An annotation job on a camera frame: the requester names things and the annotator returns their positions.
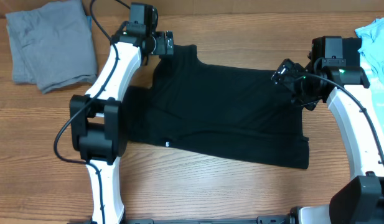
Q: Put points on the light blue t-shirt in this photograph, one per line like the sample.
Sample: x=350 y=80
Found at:
x=372 y=56

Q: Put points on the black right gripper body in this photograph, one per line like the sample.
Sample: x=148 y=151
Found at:
x=282 y=72

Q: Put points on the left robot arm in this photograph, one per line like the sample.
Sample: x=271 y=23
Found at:
x=96 y=118

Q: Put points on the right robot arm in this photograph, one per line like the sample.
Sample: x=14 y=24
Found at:
x=335 y=76

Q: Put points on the black t-shirt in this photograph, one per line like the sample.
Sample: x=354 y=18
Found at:
x=228 y=112

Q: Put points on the blue cloth under grey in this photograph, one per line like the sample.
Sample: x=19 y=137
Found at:
x=89 y=20

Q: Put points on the black garment at right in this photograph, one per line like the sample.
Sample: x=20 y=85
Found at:
x=350 y=48

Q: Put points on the folded grey cloth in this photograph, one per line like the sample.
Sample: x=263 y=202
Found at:
x=52 y=46

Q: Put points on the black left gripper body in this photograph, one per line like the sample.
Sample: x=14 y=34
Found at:
x=160 y=48

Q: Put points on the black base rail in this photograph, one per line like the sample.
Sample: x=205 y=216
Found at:
x=204 y=221

